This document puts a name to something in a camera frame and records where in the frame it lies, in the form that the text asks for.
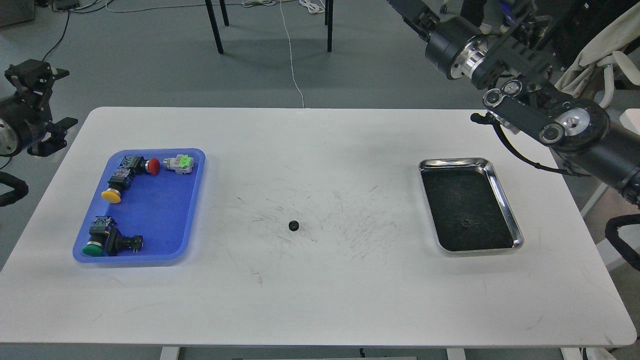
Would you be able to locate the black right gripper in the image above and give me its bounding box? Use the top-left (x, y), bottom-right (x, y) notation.
top-left (387, 0), bottom-right (483, 80)

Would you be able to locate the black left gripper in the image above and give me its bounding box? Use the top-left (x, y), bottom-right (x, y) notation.
top-left (0, 59), bottom-right (78, 157)

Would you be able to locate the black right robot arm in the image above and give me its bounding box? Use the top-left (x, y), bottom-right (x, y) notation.
top-left (390, 0), bottom-right (639, 206)

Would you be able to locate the black table leg right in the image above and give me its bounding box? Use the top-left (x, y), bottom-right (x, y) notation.
top-left (324, 0), bottom-right (334, 53)

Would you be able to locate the black table leg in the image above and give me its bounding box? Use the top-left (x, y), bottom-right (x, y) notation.
top-left (205, 0), bottom-right (230, 55)
top-left (324, 0), bottom-right (334, 53)

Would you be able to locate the blue plastic tray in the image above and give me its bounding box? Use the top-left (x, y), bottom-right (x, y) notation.
top-left (71, 148), bottom-right (206, 268)

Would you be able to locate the black table leg left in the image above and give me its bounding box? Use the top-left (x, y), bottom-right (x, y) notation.
top-left (205, 0), bottom-right (230, 55)

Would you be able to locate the beige cloth on chair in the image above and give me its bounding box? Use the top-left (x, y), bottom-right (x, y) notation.
top-left (554, 4), bottom-right (640, 109)

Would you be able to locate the steel metal tray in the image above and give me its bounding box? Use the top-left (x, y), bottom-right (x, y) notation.
top-left (418, 157), bottom-right (524, 255)

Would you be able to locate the white office chair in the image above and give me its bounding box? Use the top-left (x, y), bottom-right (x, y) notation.
top-left (565, 50), bottom-right (640, 121)

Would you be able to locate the yellow push button switch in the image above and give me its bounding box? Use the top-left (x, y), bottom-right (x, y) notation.
top-left (101, 168), bottom-right (134, 204)

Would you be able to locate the white floor cable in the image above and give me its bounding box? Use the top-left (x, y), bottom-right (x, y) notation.
top-left (242, 0), bottom-right (327, 109)

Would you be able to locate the red push button switch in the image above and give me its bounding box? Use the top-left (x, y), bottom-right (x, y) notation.
top-left (118, 155), bottom-right (162, 175)

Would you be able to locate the black floor cable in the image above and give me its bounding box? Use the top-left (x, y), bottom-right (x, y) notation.
top-left (42, 0), bottom-right (108, 62)

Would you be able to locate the green push button switch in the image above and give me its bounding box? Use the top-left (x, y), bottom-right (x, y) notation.
top-left (81, 215), bottom-right (144, 257)

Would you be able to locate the grey green switch module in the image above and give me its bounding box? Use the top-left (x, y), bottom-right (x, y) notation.
top-left (162, 153), bottom-right (195, 174)

